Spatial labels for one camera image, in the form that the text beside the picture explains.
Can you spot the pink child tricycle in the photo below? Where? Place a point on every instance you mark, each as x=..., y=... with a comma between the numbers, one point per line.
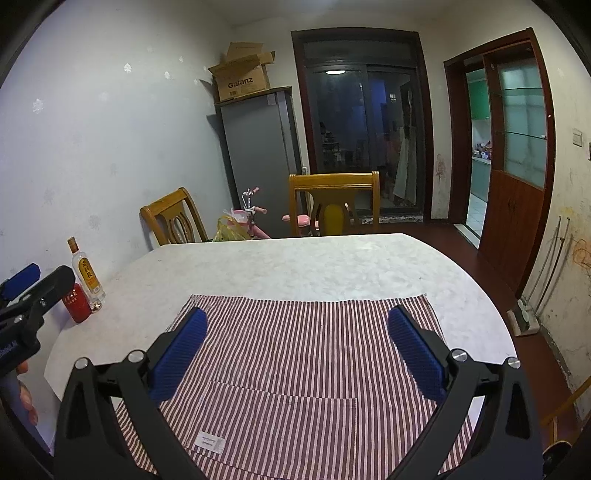
x=251, y=221

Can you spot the carved wooden chair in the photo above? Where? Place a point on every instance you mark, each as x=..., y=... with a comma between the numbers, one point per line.
x=157, y=217

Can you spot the yellow plastic bag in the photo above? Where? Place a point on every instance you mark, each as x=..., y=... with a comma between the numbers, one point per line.
x=231, y=233

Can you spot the black gold rim bin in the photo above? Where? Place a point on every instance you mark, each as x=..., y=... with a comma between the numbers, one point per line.
x=556, y=459

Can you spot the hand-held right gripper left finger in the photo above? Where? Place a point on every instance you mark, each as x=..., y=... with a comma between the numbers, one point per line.
x=178, y=355

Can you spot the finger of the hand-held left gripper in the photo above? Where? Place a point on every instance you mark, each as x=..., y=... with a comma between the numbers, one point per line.
x=51, y=288
x=21, y=279

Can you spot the grey refrigerator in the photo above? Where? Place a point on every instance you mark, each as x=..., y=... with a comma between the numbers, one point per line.
x=258, y=157

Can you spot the white power strip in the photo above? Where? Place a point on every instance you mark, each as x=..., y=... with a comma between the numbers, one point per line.
x=524, y=318

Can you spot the open cardboard box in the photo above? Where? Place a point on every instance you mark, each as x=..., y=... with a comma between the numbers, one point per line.
x=240, y=83

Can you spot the wooden glass partition cabinet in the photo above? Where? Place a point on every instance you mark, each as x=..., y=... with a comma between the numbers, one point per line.
x=517, y=207

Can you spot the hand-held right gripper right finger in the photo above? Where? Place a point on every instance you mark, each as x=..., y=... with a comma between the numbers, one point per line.
x=415, y=355

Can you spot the clear glass liquor bottle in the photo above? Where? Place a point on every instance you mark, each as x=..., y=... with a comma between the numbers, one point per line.
x=87, y=277

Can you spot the thin metal pipes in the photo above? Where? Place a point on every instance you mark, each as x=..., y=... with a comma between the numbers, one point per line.
x=556, y=249

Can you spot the red ceramic bottle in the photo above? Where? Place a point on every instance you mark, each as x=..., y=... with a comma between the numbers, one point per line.
x=77, y=307

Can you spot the person's left hand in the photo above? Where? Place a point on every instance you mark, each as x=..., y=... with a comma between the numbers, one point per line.
x=25, y=392

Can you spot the dark sliding glass door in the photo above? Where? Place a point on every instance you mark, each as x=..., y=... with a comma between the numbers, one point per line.
x=351, y=120

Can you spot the red white striped cloth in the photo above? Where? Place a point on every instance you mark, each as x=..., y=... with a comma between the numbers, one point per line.
x=300, y=346

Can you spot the white wall switch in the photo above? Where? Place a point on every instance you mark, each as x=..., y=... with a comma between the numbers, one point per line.
x=577, y=137

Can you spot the brown kitchen door frame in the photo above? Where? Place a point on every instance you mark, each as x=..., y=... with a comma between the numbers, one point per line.
x=455, y=147

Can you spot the wooden chair yellow backrest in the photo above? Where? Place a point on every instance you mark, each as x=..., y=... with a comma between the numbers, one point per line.
x=332, y=182
x=561, y=408

